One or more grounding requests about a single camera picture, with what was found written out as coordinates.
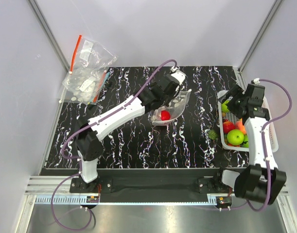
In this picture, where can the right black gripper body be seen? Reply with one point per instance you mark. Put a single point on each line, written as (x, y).
(235, 104)

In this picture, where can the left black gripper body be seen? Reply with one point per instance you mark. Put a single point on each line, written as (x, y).
(168, 97)

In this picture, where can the clear bag with white dots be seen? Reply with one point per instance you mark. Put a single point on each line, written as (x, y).
(176, 108)

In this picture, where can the red apple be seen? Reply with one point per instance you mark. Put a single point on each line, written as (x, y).
(165, 115)

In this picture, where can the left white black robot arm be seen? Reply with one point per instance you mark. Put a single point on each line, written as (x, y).
(93, 130)

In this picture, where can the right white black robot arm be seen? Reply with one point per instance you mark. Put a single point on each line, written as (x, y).
(261, 181)

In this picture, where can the green apple top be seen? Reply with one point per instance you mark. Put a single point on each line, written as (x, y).
(224, 107)

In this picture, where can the green apple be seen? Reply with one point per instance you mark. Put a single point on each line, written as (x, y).
(224, 107)
(235, 137)

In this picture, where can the clear bag with coloured zippers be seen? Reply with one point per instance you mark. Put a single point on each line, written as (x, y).
(84, 85)

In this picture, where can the clear bag with red zipper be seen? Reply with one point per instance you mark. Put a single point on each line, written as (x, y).
(89, 53)

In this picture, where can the white plastic basket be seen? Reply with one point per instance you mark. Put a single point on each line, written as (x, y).
(232, 118)

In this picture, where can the orange fruit lower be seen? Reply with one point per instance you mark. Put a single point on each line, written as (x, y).
(240, 126)

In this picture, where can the peach fruit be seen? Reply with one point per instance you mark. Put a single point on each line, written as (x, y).
(228, 126)

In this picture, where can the green apple lower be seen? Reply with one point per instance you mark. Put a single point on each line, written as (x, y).
(235, 137)

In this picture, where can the green plastic leaf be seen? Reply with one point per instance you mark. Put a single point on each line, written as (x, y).
(213, 135)

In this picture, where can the green bell pepper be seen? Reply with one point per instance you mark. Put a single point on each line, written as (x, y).
(245, 143)

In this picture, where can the black marble pattern mat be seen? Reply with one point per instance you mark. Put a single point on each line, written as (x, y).
(138, 144)

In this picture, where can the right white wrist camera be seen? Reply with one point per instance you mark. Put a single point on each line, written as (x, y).
(256, 81)

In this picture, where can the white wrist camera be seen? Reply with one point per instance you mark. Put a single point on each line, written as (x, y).
(256, 81)
(179, 76)

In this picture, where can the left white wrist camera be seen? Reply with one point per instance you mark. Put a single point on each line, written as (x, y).
(179, 76)

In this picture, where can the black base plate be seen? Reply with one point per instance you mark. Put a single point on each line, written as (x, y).
(177, 185)

